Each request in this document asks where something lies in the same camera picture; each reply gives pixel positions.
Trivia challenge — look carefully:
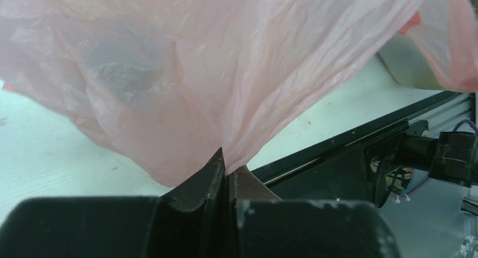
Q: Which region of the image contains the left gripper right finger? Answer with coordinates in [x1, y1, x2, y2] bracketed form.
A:
[228, 167, 401, 257]

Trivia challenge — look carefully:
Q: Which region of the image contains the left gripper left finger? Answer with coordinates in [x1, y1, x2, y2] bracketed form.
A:
[1, 150, 225, 257]

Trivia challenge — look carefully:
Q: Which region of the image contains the pink plastic bag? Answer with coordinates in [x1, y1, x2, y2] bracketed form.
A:
[1, 0, 477, 186]

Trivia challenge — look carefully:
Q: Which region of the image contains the white plastic basket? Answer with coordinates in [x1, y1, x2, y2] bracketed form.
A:
[378, 33, 445, 91]

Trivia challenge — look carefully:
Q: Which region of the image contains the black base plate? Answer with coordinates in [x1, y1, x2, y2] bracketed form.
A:
[254, 92, 477, 207]

